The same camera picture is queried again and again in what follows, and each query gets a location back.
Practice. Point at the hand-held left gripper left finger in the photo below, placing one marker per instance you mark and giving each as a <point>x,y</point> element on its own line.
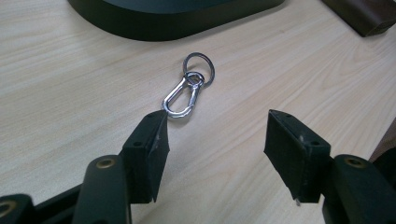
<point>146,155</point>

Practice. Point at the dark brown wooden block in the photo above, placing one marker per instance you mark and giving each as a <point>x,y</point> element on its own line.
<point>364,14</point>

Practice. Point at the black tray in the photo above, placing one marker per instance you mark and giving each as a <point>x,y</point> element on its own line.
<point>174,21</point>

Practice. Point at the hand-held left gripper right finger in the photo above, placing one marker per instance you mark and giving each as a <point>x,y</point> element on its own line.
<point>295,155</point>

